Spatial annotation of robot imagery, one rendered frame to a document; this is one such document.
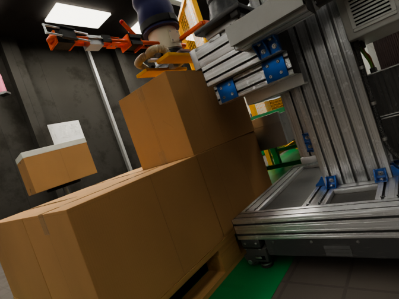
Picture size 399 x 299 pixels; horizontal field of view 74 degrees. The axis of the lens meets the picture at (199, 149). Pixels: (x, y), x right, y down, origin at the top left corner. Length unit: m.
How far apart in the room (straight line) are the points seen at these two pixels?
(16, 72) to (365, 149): 6.60
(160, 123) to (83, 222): 0.63
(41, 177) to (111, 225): 2.08
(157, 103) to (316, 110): 0.71
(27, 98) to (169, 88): 5.72
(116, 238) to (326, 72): 0.99
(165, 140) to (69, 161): 1.84
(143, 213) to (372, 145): 0.91
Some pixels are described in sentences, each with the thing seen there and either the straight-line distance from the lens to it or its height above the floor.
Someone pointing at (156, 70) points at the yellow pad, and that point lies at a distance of 1.59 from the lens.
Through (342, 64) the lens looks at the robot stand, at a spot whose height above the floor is 0.70.
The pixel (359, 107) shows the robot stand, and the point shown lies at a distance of 1.22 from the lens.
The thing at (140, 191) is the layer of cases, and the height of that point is 0.50.
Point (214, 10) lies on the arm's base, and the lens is 1.22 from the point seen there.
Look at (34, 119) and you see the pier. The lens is 6.67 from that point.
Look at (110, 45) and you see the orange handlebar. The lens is 1.41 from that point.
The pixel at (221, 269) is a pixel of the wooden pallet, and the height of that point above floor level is 0.03.
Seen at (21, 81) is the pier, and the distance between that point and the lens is 6.91.
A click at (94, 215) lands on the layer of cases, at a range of 0.87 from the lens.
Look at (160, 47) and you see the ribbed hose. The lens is 1.45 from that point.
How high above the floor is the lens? 0.61
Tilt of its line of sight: 2 degrees down
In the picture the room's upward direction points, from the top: 19 degrees counter-clockwise
